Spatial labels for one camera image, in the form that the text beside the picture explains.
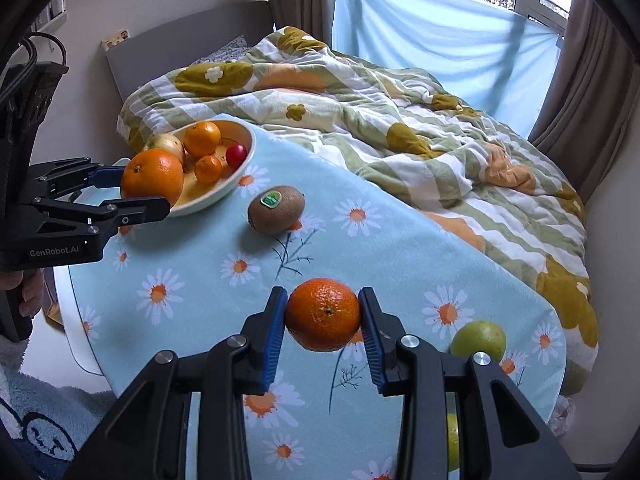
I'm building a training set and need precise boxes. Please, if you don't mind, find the green apple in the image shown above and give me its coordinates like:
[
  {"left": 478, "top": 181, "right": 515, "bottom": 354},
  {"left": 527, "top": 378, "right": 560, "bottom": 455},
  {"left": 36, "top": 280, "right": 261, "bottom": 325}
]
[
  {"left": 447, "top": 413, "right": 460, "bottom": 472},
  {"left": 449, "top": 320, "right": 506, "bottom": 363}
]

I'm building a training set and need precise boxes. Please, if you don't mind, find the large orange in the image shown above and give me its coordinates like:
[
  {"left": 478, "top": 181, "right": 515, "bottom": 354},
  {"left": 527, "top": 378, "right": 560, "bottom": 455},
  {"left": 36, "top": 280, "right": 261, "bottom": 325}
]
[{"left": 120, "top": 148, "right": 183, "bottom": 206}]

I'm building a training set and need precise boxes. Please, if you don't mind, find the small mandarin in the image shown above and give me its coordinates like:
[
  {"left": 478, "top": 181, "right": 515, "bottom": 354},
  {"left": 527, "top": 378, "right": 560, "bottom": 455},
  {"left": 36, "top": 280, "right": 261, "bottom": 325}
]
[
  {"left": 284, "top": 278, "right": 360, "bottom": 352},
  {"left": 194, "top": 155, "right": 222, "bottom": 185}
]

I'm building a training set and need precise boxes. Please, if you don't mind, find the red cherry tomato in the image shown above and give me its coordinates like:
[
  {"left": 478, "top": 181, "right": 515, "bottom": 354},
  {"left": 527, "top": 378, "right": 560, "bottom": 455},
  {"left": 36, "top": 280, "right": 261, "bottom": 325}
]
[{"left": 224, "top": 143, "right": 248, "bottom": 171}]

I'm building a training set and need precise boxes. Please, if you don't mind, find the brown kiwi with sticker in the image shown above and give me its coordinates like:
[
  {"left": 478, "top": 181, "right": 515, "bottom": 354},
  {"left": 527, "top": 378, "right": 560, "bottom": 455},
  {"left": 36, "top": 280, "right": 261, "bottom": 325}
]
[{"left": 247, "top": 185, "right": 306, "bottom": 235}]

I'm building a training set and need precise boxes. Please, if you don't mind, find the person's left hand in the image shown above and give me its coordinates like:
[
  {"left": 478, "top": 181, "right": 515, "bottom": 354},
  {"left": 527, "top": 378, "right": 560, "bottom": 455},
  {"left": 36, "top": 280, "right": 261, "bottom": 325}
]
[{"left": 0, "top": 269, "right": 44, "bottom": 318}]

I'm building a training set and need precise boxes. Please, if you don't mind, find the light blue daisy tablecloth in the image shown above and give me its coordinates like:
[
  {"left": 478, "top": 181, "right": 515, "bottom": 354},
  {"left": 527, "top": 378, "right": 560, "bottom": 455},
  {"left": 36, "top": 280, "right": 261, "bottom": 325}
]
[{"left": 66, "top": 117, "right": 576, "bottom": 479}]

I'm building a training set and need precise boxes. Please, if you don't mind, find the cream duck print bowl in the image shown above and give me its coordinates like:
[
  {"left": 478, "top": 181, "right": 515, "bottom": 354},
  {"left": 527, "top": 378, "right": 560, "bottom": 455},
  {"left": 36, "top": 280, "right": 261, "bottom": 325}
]
[{"left": 143, "top": 119, "right": 256, "bottom": 218}]

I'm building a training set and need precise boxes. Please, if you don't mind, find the grey bed headboard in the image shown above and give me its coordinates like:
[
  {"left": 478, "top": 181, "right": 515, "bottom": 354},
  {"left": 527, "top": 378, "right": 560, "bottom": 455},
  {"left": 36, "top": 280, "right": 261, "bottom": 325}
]
[{"left": 105, "top": 1, "right": 273, "bottom": 100}]

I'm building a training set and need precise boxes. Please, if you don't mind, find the white plastic bag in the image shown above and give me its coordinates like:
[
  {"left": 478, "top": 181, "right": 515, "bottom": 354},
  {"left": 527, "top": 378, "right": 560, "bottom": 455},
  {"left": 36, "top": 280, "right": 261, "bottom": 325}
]
[{"left": 548, "top": 396, "right": 576, "bottom": 439}]

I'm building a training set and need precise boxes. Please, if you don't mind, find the green striped floral quilt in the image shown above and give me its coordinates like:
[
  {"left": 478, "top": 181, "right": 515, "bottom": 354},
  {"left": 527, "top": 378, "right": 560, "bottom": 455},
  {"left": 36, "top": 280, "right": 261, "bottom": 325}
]
[{"left": 116, "top": 26, "right": 599, "bottom": 396}]

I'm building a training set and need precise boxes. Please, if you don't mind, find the light blue window cloth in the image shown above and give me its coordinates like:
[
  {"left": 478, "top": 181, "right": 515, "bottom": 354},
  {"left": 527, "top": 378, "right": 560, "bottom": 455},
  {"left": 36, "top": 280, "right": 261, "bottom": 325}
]
[{"left": 332, "top": 0, "right": 562, "bottom": 138}]

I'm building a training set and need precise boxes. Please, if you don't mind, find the right brown curtain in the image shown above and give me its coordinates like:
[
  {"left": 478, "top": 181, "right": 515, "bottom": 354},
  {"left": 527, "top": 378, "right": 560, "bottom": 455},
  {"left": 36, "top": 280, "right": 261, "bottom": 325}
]
[{"left": 529, "top": 0, "right": 639, "bottom": 200}]

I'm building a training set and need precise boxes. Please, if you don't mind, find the black cable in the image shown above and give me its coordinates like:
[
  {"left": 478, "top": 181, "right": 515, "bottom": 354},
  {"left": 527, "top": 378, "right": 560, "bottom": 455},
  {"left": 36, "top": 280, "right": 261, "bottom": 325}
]
[{"left": 0, "top": 30, "right": 70, "bottom": 106}]

